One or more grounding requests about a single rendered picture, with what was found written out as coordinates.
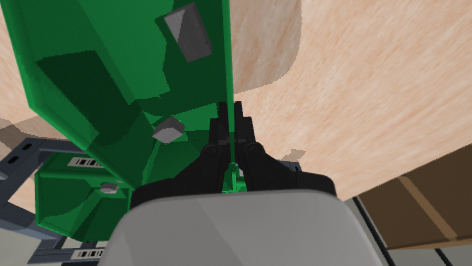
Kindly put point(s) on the green bin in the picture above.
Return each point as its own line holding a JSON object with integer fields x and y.
{"x": 68, "y": 199}
{"x": 105, "y": 73}
{"x": 240, "y": 181}

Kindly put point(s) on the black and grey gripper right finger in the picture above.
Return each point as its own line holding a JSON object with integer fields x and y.
{"x": 264, "y": 173}

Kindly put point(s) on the dark grey metal shelf rack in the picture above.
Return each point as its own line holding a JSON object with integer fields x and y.
{"x": 15, "y": 169}

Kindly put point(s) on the black case with orange latches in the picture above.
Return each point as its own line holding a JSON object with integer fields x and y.
{"x": 85, "y": 263}

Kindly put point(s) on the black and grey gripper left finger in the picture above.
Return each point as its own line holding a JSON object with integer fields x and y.
{"x": 205, "y": 175}

